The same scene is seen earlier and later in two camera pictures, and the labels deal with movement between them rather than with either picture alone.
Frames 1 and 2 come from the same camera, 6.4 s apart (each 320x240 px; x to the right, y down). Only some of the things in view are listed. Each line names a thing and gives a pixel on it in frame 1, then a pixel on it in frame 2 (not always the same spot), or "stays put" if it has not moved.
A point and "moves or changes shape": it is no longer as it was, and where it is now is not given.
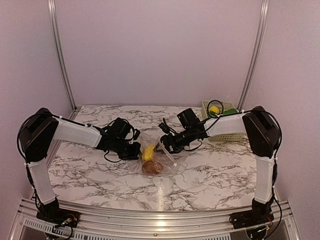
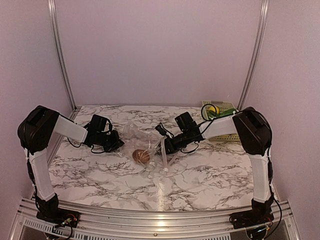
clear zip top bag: x=155 y=160 moves or changes shape
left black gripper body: x=127 y=153 → x=109 y=143
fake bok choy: x=230 y=112 stays put
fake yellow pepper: x=214 y=109 stays put
